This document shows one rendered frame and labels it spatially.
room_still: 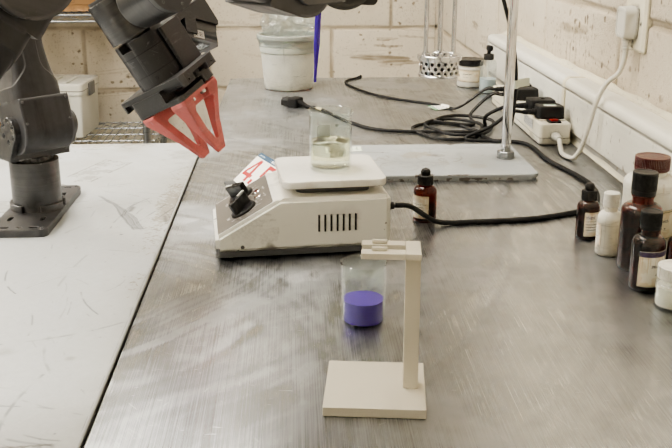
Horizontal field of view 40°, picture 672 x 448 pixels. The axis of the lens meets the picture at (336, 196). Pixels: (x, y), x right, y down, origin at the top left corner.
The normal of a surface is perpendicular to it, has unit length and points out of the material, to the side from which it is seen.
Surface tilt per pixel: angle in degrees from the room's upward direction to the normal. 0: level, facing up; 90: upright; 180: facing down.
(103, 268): 0
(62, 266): 0
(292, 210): 90
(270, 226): 90
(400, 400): 0
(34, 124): 74
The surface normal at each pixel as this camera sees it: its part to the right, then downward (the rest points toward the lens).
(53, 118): 0.69, -0.07
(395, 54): 0.04, 0.29
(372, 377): 0.00, -0.96
